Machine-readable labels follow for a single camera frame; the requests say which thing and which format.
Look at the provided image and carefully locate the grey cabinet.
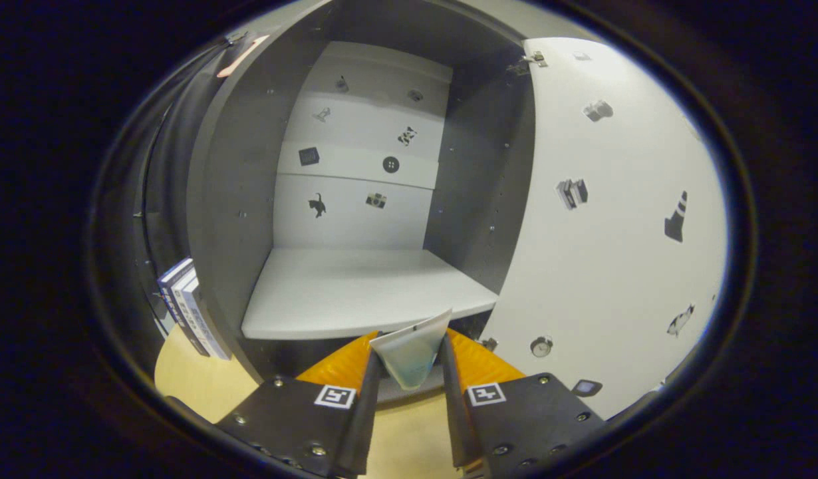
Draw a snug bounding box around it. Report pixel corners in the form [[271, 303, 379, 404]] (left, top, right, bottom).
[[186, 0, 536, 400]]

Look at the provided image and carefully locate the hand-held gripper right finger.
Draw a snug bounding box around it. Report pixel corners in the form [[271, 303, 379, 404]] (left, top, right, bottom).
[[439, 327, 606, 468]]

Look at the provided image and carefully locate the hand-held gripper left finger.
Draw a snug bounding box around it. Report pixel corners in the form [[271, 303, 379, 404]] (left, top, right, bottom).
[[216, 331, 383, 478]]

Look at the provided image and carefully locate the white cabinet door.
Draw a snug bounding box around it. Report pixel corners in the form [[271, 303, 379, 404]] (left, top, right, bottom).
[[479, 37, 728, 421]]

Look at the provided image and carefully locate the black backdrop cloth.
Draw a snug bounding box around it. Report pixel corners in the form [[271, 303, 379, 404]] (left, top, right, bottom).
[[93, 33, 270, 353]]

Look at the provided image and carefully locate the white cabinet shelf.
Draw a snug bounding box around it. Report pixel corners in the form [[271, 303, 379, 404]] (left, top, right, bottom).
[[241, 248, 499, 341]]

